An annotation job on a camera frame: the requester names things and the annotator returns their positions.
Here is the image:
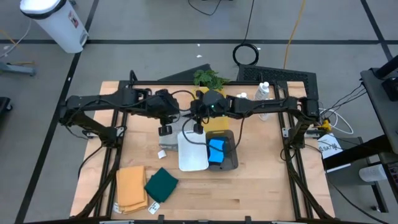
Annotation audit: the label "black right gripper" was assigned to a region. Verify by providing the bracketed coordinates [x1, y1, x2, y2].
[189, 89, 234, 135]

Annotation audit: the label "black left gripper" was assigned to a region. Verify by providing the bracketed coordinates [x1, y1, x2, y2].
[146, 88, 182, 137]

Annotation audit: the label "grey waffle cloth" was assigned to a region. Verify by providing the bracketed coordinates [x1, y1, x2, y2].
[159, 118, 190, 152]

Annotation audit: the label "blue cloth pieces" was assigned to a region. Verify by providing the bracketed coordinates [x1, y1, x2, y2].
[207, 136, 228, 164]

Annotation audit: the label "dark green cloth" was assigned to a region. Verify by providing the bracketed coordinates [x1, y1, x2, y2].
[144, 167, 179, 203]

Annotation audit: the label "orange cloth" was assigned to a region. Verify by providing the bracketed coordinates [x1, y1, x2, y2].
[116, 165, 149, 215]

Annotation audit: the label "yellow translucent plastic bin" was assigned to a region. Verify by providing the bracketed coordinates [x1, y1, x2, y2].
[192, 86, 229, 133]

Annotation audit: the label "green plant in white pot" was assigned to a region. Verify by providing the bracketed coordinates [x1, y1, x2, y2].
[193, 69, 231, 93]

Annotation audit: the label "black flat panel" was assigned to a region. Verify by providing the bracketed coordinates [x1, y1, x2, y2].
[158, 63, 212, 82]

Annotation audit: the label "grey translucent plastic bin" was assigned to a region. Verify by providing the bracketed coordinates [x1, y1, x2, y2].
[205, 129, 239, 171]

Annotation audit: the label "white plastic bin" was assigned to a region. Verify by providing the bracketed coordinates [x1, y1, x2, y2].
[177, 130, 210, 172]

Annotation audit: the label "black perforated panel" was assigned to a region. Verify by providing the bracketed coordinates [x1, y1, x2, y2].
[236, 64, 319, 106]

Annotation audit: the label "white printed paper sheet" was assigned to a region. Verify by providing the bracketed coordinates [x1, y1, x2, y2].
[313, 133, 343, 159]

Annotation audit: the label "white trash can black rim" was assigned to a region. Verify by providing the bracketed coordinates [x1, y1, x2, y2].
[19, 0, 90, 54]

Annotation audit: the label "grey stand base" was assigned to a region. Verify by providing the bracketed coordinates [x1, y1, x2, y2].
[0, 62, 37, 77]

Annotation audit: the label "black stand beam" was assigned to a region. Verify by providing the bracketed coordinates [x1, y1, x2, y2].
[323, 135, 398, 170]

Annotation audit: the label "grey side table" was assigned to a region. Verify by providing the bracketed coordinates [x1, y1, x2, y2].
[359, 55, 398, 156]

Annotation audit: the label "black device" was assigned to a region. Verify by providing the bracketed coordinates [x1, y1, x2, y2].
[381, 77, 398, 102]

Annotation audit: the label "black aluminium rig frame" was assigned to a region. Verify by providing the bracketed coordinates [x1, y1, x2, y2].
[70, 70, 336, 224]

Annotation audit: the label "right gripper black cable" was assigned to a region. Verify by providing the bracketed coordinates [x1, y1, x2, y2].
[182, 116, 246, 155]

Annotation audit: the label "black coiled hanging cable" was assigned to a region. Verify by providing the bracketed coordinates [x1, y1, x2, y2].
[232, 0, 260, 67]

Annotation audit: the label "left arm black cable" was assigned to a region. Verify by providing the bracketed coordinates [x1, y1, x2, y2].
[77, 144, 105, 180]

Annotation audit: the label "thin black cable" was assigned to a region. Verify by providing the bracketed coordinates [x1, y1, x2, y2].
[188, 0, 222, 16]

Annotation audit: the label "yellow hanging cable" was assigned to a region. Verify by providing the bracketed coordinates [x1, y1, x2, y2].
[282, 0, 307, 70]

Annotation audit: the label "white floor cable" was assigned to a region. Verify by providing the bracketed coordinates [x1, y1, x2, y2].
[0, 20, 32, 60]

